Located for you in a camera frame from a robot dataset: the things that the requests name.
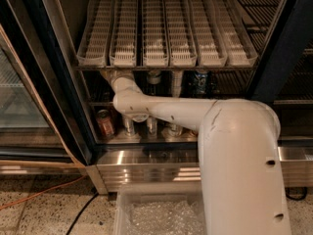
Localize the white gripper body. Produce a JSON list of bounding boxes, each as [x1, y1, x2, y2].
[[100, 70, 134, 85]]

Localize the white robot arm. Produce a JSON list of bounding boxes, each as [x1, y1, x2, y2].
[[101, 71, 291, 235]]

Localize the white can middle shelf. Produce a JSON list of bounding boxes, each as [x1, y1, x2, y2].
[[147, 70, 161, 85]]

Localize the silver can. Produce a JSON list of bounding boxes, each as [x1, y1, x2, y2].
[[168, 123, 183, 137], [146, 117, 157, 137], [122, 116, 136, 136]]

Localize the red can bottom shelf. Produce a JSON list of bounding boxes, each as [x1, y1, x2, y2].
[[96, 110, 115, 137]]

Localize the white tall can middle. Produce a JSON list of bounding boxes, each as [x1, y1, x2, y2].
[[171, 70, 184, 98]]

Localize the blue can middle shelf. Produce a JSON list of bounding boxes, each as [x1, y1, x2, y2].
[[191, 71, 208, 97]]

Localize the glass fridge door left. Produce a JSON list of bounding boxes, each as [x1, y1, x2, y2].
[[0, 25, 83, 172]]

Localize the stainless fridge base grille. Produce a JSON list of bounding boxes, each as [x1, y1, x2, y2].
[[86, 147, 313, 194]]

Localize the clear plastic bin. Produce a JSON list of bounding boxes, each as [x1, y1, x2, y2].
[[112, 182, 206, 235]]

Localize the middle wire shelf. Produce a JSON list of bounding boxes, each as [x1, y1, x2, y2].
[[84, 70, 251, 108]]

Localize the orange cable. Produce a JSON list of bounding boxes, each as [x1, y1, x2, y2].
[[0, 174, 88, 212]]

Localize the black cable left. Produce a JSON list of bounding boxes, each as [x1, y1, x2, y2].
[[65, 192, 100, 235]]

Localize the black cable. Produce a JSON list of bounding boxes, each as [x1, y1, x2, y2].
[[285, 186, 309, 202], [65, 192, 100, 235]]

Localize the dark fridge door frame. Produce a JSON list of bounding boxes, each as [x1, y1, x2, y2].
[[246, 0, 313, 103]]

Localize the black cable right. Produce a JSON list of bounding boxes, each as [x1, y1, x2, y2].
[[285, 186, 309, 202]]

